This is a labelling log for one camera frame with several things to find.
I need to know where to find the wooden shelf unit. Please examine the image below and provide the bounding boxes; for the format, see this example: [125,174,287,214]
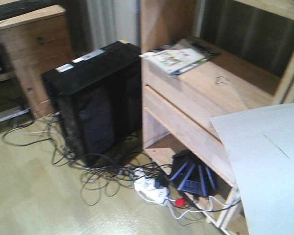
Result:
[140,0,294,235]

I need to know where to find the grey curtain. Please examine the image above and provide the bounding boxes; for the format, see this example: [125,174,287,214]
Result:
[59,0,141,57]

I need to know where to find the white paper sheet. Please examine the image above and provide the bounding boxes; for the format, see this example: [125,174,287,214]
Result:
[211,103,294,235]

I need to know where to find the magazine on shelf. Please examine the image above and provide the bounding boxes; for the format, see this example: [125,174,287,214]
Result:
[140,38,220,77]

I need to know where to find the wooden drawer cabinet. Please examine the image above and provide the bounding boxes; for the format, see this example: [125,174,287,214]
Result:
[0,0,74,118]

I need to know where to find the black computer tower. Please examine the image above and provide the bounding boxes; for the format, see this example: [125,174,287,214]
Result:
[42,41,142,166]

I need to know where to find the black blue router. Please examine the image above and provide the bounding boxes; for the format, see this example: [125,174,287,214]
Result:
[169,149,218,197]

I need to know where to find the white power strip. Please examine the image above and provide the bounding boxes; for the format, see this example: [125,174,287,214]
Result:
[134,178,169,204]

